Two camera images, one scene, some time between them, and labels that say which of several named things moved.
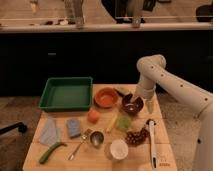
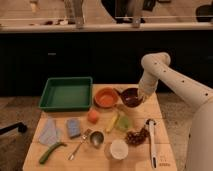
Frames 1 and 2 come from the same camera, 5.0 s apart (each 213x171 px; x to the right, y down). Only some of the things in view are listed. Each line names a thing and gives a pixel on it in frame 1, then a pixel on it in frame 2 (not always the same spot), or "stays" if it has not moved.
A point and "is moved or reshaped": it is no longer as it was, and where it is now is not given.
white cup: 119,149 stays
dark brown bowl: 132,107 is moved or reshaped
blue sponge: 74,126 stays
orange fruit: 93,116 stays
